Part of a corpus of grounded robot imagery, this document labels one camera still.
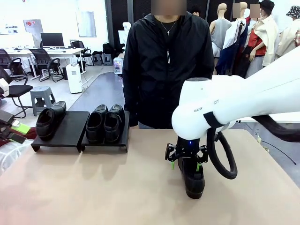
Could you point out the mannequin in white blue jacket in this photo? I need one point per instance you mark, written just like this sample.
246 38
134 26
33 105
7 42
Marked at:
232 37

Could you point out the black computer monitor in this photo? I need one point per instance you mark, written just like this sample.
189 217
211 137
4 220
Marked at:
52 39

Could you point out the black backpack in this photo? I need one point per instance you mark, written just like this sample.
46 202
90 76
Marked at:
109 49

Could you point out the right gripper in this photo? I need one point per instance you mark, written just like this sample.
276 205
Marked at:
187 148

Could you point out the person in black jacket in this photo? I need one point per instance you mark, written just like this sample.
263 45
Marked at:
159 82

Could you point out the person's right forearm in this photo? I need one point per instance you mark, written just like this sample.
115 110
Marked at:
131 110

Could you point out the black computer tower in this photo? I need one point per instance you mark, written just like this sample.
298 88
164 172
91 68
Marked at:
65 73

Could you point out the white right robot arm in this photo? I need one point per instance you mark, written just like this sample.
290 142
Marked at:
246 93

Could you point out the clear storage box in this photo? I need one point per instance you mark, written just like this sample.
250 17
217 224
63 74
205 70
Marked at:
117 65

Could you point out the mannequin with bucket hat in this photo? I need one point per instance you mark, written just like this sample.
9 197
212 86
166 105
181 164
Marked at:
289 37

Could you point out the mannequin in red top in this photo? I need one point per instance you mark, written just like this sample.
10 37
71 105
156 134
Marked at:
255 39

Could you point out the black mesh office chair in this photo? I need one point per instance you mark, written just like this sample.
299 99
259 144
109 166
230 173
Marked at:
4 58
39 56

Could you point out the mannequin in grey tank top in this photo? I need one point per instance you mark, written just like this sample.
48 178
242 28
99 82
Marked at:
221 30

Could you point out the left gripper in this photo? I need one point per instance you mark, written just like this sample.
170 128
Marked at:
4 131

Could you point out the black shoe stand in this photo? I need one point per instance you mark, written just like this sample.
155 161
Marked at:
105 145
68 131

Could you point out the background person black hair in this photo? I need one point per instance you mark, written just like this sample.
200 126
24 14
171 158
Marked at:
196 9

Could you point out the red cloth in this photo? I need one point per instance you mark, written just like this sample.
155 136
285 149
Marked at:
30 136

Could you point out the small grey stool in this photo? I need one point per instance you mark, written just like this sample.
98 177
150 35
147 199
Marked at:
107 57
97 57

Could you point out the black cantilever chair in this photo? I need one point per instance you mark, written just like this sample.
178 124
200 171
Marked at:
20 88

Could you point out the wall whiteboard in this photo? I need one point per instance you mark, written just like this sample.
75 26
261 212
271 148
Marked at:
86 23

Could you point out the white air purifier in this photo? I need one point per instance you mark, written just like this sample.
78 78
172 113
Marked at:
74 82

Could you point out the white mannequin bust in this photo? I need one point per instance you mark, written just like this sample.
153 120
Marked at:
126 27

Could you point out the black leather buckle shoe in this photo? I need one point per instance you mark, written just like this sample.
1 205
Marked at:
194 185
95 126
113 129
48 124

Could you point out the large grey plastic stool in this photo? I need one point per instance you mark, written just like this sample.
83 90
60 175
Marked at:
42 90

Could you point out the white plastic wrap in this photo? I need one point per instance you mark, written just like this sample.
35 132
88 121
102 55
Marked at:
9 157

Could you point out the white office desk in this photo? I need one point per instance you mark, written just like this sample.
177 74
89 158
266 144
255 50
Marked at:
68 51

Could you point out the grey panel with red sign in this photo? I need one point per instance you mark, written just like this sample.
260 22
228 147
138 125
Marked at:
32 30

